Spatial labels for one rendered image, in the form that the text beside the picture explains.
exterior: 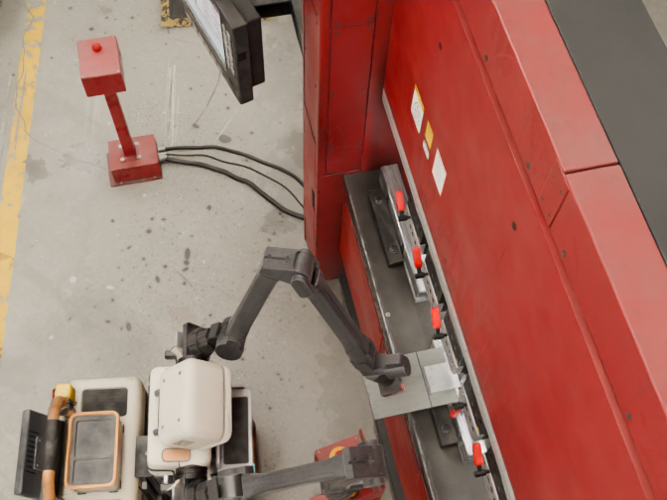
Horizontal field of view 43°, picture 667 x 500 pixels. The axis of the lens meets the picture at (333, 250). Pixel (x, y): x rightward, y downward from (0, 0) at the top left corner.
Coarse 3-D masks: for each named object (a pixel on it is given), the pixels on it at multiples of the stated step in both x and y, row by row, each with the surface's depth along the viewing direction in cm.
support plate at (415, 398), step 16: (432, 352) 261; (416, 368) 258; (368, 384) 255; (400, 384) 256; (416, 384) 256; (384, 400) 253; (400, 400) 253; (416, 400) 254; (432, 400) 254; (448, 400) 254; (384, 416) 251
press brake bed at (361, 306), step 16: (352, 224) 308; (352, 240) 314; (352, 256) 321; (352, 272) 329; (352, 288) 338; (368, 288) 298; (352, 304) 372; (368, 304) 305; (368, 320) 313; (368, 336) 320; (384, 336) 284; (384, 352) 290; (400, 416) 282; (384, 432) 345; (400, 432) 288; (384, 448) 342; (400, 448) 295; (416, 448) 265; (400, 464) 302; (416, 464) 270; (400, 480) 310; (416, 480) 275; (400, 496) 334; (416, 496) 281
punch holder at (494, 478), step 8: (488, 448) 221; (488, 456) 222; (488, 464) 224; (496, 464) 216; (496, 472) 217; (488, 480) 227; (496, 480) 219; (488, 488) 227; (496, 488) 220; (504, 488) 213; (496, 496) 221; (504, 496) 215
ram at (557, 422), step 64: (448, 0) 185; (448, 64) 194; (448, 128) 204; (448, 192) 214; (512, 192) 168; (448, 256) 226; (512, 256) 175; (512, 320) 183; (576, 320) 149; (512, 384) 191; (576, 384) 154; (512, 448) 200; (576, 448) 160
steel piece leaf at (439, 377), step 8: (424, 368) 256; (432, 368) 258; (440, 368) 258; (448, 368) 258; (432, 376) 257; (440, 376) 257; (448, 376) 257; (456, 376) 257; (432, 384) 256; (440, 384) 256; (448, 384) 256; (456, 384) 256; (432, 392) 255
